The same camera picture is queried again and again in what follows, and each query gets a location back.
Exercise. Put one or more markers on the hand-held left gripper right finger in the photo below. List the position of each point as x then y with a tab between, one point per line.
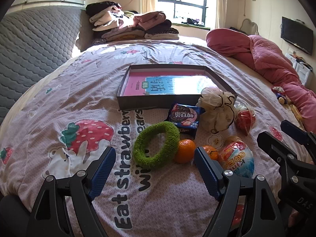
207	172

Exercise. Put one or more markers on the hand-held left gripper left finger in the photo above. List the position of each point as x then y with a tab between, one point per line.
103	170

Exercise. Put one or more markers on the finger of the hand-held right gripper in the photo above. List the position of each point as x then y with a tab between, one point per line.
291	128
269	140

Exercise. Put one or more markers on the mandarin orange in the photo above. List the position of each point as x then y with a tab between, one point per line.
211	152
184	150

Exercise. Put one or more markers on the clear bag of red candies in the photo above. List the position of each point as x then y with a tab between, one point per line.
244	121

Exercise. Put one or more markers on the round colourful snack bag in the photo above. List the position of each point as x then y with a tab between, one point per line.
237	155

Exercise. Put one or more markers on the dark blue cookie packet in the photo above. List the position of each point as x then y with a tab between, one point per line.
184	117

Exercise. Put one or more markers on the pink shallow cardboard box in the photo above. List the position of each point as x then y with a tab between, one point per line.
138	102

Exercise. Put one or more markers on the person's right hand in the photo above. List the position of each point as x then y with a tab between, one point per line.
293	218

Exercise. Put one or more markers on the yellow box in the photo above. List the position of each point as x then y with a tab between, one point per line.
296	112

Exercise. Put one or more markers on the red white plush toy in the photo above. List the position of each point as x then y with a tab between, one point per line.
277	90

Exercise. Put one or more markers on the white storage cabinet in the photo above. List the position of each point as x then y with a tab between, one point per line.
300	68

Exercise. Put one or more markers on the pink quilted comforter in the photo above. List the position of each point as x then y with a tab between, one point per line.
271	64

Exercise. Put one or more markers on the cream bed sheet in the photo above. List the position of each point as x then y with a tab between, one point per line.
246	74

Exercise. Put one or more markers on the black television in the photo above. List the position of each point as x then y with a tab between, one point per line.
296	34

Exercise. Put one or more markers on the red pillow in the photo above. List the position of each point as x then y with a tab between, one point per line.
227	42

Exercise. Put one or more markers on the white heart-shaped chair back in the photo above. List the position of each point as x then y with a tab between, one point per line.
253	24

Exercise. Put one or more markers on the mustard folded garment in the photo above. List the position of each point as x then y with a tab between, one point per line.
123	33

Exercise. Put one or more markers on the dark cloth heap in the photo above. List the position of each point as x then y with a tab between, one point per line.
195	21

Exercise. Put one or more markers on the sheer cream curtain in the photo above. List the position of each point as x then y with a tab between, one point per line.
224	2

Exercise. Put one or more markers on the cream folded garment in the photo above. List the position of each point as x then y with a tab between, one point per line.
160	36

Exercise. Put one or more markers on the green windowsill cushion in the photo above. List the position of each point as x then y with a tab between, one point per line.
180	25

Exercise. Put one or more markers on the grey quilted headboard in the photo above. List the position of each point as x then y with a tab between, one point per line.
29	42

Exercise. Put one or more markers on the beige printed hoodie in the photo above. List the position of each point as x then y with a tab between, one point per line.
108	19

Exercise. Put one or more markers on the dark maroon folded garment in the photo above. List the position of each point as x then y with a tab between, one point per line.
160	27

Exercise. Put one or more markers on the pink folded sweater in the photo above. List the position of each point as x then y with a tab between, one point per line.
150	18

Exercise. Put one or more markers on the black folded garment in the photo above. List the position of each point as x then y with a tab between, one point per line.
101	7

